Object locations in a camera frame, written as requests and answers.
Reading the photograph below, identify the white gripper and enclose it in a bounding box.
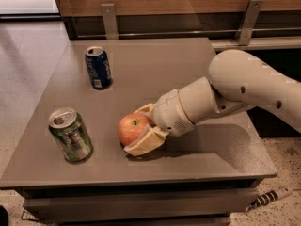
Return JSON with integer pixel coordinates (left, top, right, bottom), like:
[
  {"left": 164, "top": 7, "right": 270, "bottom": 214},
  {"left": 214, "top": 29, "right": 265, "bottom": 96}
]
[{"left": 124, "top": 89, "right": 195, "bottom": 157}]

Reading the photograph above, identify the red apple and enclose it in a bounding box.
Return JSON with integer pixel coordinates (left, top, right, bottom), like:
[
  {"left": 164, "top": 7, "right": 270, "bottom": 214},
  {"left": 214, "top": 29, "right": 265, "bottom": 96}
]
[{"left": 119, "top": 113, "right": 150, "bottom": 146}]

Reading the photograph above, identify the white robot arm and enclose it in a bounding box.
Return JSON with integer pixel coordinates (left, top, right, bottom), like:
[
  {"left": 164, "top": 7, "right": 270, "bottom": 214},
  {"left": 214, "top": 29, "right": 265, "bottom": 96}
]
[{"left": 124, "top": 50, "right": 301, "bottom": 156}]

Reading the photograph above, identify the blue Pepsi can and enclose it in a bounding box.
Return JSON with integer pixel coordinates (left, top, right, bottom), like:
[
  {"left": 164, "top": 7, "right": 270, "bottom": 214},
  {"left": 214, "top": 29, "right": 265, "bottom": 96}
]
[{"left": 85, "top": 46, "right": 112, "bottom": 90}]

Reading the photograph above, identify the green soda can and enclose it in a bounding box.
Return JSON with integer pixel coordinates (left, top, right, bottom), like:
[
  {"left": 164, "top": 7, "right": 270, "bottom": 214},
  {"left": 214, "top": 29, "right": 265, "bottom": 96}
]
[{"left": 48, "top": 107, "right": 93, "bottom": 163}]

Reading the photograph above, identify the grey table drawer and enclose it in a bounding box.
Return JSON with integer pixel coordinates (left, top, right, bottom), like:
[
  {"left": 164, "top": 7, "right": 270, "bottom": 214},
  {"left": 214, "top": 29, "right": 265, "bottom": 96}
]
[{"left": 24, "top": 188, "right": 258, "bottom": 223}]

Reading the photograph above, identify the horizontal metal rail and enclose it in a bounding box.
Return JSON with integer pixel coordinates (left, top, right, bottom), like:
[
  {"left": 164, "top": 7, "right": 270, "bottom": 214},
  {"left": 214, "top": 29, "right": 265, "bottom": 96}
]
[{"left": 74, "top": 26, "right": 301, "bottom": 39}]

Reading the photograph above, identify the left metal wall bracket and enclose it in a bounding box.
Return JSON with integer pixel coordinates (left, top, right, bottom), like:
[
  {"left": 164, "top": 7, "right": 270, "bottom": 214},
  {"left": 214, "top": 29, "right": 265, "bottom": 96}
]
[{"left": 101, "top": 3, "right": 119, "bottom": 40}]

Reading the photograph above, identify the metal wall bracket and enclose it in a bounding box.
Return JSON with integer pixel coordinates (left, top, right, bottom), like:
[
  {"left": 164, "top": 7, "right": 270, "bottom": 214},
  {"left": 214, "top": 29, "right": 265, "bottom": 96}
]
[
  {"left": 234, "top": 0, "right": 263, "bottom": 46},
  {"left": 101, "top": 3, "right": 119, "bottom": 40}
]

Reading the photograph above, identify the right metal wall bracket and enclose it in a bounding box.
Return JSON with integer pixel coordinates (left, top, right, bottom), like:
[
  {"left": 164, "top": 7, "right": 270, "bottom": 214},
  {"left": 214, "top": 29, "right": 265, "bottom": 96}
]
[{"left": 234, "top": 0, "right": 263, "bottom": 46}]

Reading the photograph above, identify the striped black white cable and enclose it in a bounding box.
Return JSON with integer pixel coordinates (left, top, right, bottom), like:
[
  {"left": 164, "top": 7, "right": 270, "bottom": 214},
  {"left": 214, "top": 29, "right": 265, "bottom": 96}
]
[{"left": 245, "top": 186, "right": 293, "bottom": 212}]

